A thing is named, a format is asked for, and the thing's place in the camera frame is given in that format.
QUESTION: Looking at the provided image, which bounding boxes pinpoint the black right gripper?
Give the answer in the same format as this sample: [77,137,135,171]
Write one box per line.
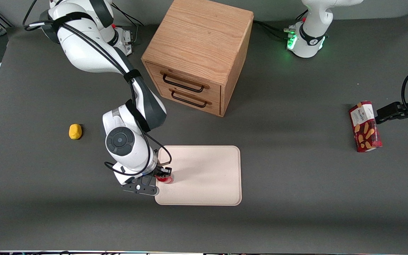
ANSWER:
[122,167,172,197]

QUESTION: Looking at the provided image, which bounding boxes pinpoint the red coke bottle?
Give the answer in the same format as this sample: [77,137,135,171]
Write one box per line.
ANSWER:
[156,173,175,185]

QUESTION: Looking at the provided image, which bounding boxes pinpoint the beige plastic tray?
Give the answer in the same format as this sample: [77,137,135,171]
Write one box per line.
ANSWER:
[154,145,242,206]

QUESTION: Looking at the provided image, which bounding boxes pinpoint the red cookie box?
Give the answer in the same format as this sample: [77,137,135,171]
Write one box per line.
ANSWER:
[348,101,383,153]

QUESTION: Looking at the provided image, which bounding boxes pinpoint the wooden drawer front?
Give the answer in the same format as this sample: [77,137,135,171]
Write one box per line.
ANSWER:
[145,62,222,103]
[153,81,221,117]

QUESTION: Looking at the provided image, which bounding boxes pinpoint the yellow toy lemon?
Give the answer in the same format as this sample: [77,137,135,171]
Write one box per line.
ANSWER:
[69,123,83,140]

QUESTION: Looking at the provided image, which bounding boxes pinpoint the wooden drawer cabinet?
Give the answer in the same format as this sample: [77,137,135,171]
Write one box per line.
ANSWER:
[141,0,254,117]

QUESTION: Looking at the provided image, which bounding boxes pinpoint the black and wood drawer handle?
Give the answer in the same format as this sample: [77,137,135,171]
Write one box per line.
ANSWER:
[169,89,213,108]
[160,70,211,94]

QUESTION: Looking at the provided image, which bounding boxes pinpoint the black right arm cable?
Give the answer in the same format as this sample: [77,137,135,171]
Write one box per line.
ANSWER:
[23,0,172,177]

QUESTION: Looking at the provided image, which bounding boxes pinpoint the black left arm base cables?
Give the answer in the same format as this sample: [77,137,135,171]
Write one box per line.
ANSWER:
[253,19,296,40]

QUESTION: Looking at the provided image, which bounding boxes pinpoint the black arm base cables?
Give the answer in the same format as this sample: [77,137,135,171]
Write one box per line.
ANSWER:
[253,19,296,40]
[110,4,145,28]

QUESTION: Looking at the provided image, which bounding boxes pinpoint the black right arm base cables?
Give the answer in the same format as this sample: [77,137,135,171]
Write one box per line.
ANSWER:
[110,4,145,28]

